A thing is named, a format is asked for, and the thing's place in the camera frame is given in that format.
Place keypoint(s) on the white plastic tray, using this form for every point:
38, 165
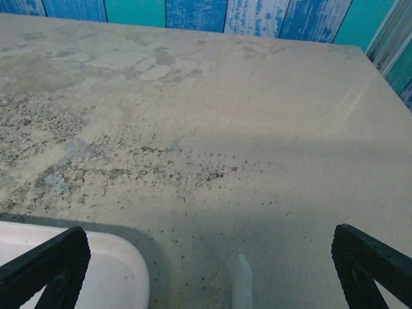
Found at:
109, 277

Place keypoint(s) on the aluminium corner post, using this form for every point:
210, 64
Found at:
386, 38

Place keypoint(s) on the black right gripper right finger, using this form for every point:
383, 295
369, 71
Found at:
354, 251

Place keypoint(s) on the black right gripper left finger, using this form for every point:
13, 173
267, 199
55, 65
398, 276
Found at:
48, 248

